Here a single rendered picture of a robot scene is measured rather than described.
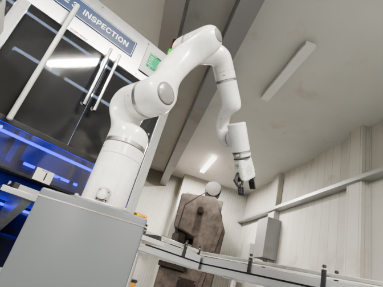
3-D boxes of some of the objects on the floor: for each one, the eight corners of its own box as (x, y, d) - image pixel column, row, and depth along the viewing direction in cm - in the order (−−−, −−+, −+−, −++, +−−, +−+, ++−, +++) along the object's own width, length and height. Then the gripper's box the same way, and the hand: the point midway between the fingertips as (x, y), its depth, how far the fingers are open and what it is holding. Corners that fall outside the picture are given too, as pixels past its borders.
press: (135, 310, 551) (178, 165, 675) (133, 301, 676) (170, 180, 800) (214, 332, 564) (242, 185, 688) (197, 319, 690) (224, 197, 814)
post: (39, 432, 130) (172, 67, 216) (52, 431, 133) (178, 72, 219) (42, 441, 125) (178, 64, 211) (56, 440, 128) (183, 69, 214)
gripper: (245, 151, 143) (250, 186, 145) (223, 160, 131) (229, 197, 132) (258, 151, 138) (264, 187, 139) (237, 159, 125) (244, 198, 127)
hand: (247, 189), depth 136 cm, fingers open, 8 cm apart
